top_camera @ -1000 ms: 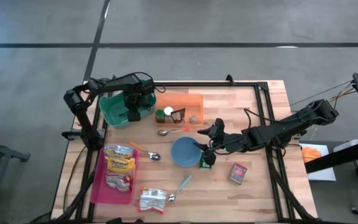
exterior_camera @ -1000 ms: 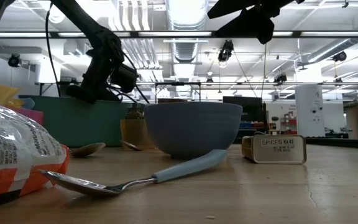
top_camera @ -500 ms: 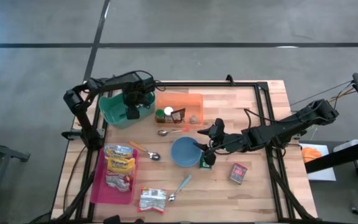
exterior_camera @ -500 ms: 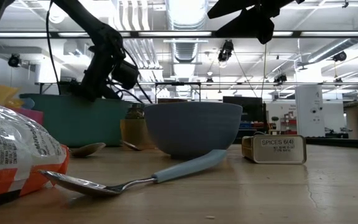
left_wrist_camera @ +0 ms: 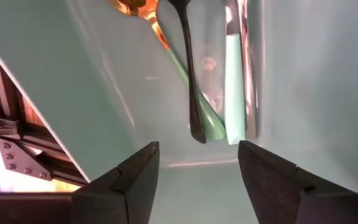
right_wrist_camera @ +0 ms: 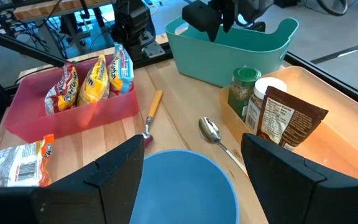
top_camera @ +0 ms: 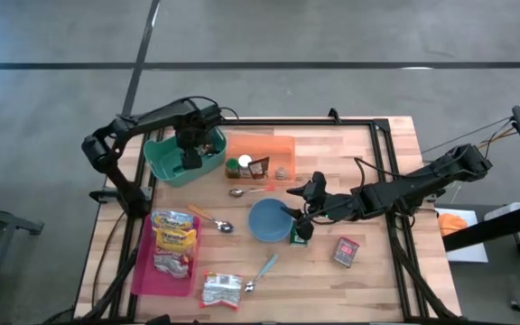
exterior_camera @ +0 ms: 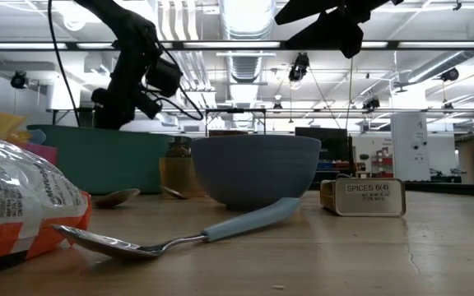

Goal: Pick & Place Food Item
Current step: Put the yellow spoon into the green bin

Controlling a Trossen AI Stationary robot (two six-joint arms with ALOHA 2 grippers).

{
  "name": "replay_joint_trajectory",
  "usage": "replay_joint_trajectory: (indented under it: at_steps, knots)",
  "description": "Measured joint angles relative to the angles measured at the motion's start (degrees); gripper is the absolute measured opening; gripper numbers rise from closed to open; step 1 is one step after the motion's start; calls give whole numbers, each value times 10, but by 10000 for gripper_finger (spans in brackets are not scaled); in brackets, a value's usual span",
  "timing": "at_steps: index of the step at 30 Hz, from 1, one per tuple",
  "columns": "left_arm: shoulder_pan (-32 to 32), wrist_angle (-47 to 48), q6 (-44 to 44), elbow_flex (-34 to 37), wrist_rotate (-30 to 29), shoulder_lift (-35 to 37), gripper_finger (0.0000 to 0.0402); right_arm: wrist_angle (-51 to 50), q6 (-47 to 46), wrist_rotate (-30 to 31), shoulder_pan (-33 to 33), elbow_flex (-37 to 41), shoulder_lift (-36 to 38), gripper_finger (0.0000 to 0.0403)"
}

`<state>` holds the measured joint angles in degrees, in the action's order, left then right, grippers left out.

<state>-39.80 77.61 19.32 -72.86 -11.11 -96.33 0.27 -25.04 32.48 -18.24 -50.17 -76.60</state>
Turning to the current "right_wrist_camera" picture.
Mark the green plastic storage bin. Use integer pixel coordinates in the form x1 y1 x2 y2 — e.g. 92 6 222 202
165 16 300 88

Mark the green label spice jar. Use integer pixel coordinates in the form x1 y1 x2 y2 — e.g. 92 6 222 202
227 66 262 122

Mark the blue ramen noodle packet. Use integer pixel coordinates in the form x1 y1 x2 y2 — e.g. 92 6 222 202
108 42 135 96

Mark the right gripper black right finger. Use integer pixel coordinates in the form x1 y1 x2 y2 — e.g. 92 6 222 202
241 133 358 224

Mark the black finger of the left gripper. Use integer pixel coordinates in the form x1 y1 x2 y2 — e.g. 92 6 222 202
181 0 222 43
223 6 236 34

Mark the red yellow ramen packet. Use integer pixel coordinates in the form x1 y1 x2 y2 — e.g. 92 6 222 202
44 63 80 116

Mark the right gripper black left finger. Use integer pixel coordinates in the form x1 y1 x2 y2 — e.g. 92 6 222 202
34 134 145 224

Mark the red handled metal spoon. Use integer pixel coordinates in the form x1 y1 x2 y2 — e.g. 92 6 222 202
198 116 249 178

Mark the white orange ramen packet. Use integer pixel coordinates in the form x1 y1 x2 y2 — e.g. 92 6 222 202
0 133 55 188

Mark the yellow ramen noodle packet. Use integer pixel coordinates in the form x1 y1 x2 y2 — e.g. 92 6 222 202
76 54 111 107

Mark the white lid spice jar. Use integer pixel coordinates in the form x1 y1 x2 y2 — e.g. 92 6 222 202
244 77 288 135

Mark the distant wooden top workbench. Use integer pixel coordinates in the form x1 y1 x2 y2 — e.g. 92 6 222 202
12 0 114 21

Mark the orange handled metal spoon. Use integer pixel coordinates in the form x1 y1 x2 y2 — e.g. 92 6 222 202
140 89 164 149

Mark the brown orange snack packet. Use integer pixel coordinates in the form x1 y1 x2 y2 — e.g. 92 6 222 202
255 85 329 152

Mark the orange plastic tray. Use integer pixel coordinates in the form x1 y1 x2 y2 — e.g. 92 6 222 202
218 65 358 185

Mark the blue bowl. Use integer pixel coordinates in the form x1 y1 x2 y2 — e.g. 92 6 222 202
129 149 241 224

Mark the silver metal bracket plate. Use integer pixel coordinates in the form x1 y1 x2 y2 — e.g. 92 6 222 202
141 42 166 59

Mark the pink plastic tray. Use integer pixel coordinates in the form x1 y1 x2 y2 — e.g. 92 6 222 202
3 54 140 144

